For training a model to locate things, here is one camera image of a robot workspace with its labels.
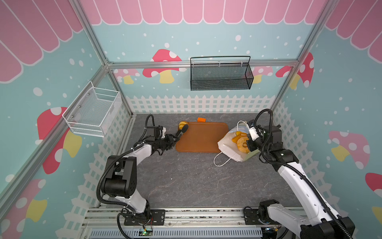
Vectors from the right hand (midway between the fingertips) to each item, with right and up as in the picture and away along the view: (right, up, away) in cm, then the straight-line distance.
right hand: (249, 134), depth 78 cm
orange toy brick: (-25, +10, +38) cm, 46 cm away
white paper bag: (-8, -8, +17) cm, 20 cm away
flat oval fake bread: (+2, -1, +26) cm, 26 cm away
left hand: (-39, -6, +14) cm, 42 cm away
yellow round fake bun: (-38, +6, +30) cm, 49 cm away
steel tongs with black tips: (-36, +2, +22) cm, 42 cm away
